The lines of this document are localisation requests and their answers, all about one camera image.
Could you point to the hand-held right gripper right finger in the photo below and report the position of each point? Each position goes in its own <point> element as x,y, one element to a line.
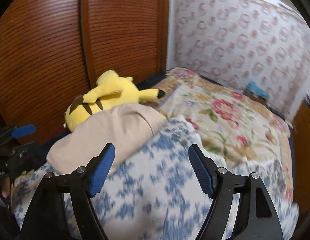
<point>201,170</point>

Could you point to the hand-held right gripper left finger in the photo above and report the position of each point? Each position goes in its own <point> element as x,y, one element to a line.
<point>102,170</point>

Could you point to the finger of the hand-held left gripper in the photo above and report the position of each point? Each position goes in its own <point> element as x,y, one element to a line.
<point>24,148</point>
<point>23,130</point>

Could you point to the peach printed t-shirt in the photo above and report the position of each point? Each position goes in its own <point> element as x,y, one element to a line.
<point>107,130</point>

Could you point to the person's left forearm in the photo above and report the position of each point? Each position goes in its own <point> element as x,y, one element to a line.
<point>2,220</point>

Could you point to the person's left hand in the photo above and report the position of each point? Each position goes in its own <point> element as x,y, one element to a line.
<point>6,187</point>

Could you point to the yellow plush toy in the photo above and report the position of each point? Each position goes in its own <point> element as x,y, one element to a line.
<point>107,92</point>

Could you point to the brown louvered wardrobe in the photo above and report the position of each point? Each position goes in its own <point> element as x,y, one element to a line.
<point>57,42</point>

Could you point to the dark blue mattress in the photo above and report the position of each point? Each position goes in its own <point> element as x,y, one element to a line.
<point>152,80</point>

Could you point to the wooden sideboard cabinet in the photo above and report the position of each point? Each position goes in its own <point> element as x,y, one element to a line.
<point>303,155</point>

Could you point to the sheer circle-patterned curtain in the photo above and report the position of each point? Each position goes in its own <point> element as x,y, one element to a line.
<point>245,35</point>

